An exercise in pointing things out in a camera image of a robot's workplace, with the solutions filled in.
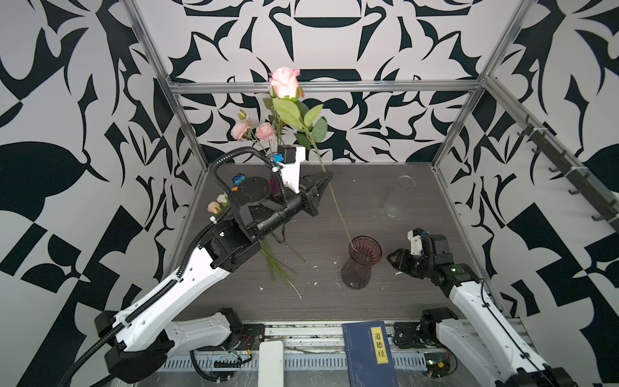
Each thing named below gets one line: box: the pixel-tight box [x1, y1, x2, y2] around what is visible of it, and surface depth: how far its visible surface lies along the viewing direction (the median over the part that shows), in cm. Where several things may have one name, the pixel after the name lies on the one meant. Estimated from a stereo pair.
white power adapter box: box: [257, 340, 285, 387], surface depth 66 cm
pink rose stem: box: [262, 67, 355, 252], surface depth 42 cm
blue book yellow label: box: [342, 320, 399, 387], surface depth 72 cm
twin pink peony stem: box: [231, 109, 277, 156], surface depth 87 cm
